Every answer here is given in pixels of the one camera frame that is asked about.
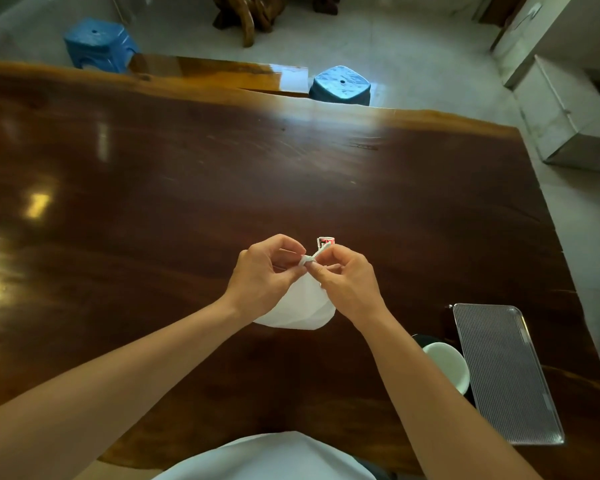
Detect blue plastic stool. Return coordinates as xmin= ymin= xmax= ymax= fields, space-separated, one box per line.
xmin=308 ymin=65 xmax=372 ymax=107
xmin=63 ymin=18 xmax=140 ymax=74

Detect white cabinet door with handle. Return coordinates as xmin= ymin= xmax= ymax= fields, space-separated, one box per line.
xmin=490 ymin=0 xmax=576 ymax=90

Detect person's right forearm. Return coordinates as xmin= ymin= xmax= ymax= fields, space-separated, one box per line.
xmin=357 ymin=305 xmax=544 ymax=480

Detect ribbed metal tray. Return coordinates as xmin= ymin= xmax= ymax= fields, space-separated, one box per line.
xmin=452 ymin=303 xmax=566 ymax=447

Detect white round bowl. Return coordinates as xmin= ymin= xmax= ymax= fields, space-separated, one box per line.
xmin=422 ymin=342 xmax=471 ymax=396

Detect person's left hand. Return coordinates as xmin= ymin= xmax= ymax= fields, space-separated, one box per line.
xmin=223 ymin=234 xmax=309 ymax=323

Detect glossy brown wooden bench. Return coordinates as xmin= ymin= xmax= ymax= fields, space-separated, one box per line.
xmin=128 ymin=53 xmax=311 ymax=98

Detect carved root wood furniture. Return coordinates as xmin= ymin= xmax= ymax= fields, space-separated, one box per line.
xmin=209 ymin=0 xmax=288 ymax=48

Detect person's left forearm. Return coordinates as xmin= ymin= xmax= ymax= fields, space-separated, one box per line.
xmin=0 ymin=295 xmax=254 ymax=480

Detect person's right hand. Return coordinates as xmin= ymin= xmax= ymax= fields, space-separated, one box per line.
xmin=312 ymin=244 xmax=389 ymax=330

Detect white box cabinet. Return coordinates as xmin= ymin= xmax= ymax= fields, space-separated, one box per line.
xmin=512 ymin=55 xmax=600 ymax=176

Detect person's white shirt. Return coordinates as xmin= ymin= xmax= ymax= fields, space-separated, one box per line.
xmin=151 ymin=431 xmax=377 ymax=480

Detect white plastic bag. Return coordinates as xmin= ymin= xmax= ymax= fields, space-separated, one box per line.
xmin=252 ymin=242 xmax=337 ymax=331

